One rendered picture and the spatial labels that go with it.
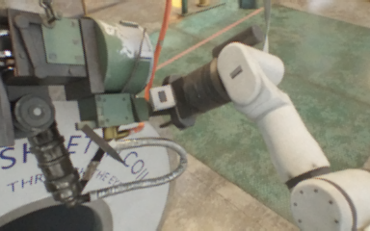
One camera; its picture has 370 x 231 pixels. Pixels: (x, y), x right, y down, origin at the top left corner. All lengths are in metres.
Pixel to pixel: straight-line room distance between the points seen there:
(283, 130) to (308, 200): 0.11
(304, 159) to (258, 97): 0.11
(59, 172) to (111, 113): 0.14
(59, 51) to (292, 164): 0.39
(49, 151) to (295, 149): 0.40
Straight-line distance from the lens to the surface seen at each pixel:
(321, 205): 0.44
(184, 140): 2.37
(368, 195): 0.47
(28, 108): 0.54
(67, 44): 0.56
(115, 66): 0.57
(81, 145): 0.85
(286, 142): 0.49
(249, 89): 0.50
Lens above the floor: 1.69
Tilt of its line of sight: 41 degrees down
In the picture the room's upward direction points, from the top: 1 degrees counter-clockwise
